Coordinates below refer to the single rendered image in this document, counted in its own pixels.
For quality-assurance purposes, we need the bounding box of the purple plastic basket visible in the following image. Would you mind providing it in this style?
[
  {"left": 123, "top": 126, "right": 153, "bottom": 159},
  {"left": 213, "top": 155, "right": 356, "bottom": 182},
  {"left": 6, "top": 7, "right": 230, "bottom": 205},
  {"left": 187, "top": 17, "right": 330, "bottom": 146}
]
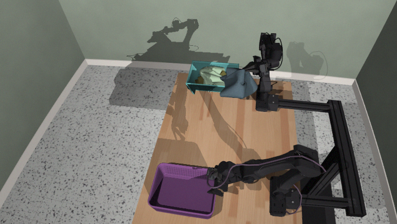
[{"left": 148, "top": 163, "right": 216, "bottom": 219}]

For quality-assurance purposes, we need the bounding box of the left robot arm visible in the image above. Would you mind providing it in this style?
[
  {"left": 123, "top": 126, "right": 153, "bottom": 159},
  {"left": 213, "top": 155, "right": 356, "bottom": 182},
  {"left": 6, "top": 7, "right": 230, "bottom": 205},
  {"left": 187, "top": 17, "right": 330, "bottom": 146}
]
[{"left": 217, "top": 144, "right": 321, "bottom": 215}]

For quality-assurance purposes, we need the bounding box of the teal open-top tub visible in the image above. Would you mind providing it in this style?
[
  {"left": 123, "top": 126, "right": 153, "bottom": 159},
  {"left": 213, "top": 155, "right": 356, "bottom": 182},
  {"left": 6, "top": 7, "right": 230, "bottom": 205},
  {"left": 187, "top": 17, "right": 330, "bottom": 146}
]
[{"left": 186, "top": 60, "right": 239, "bottom": 94}]

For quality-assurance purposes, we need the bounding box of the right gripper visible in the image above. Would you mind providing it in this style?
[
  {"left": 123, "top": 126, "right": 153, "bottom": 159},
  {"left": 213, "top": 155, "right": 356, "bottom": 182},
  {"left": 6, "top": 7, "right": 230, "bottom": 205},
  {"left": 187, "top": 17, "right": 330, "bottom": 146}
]
[{"left": 241, "top": 56, "right": 271, "bottom": 77}]

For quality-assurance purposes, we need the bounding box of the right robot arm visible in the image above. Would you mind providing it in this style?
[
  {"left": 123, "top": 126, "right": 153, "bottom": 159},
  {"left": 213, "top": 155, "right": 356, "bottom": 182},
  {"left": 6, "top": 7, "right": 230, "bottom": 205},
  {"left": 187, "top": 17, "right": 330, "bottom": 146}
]
[{"left": 256, "top": 33, "right": 282, "bottom": 110}]

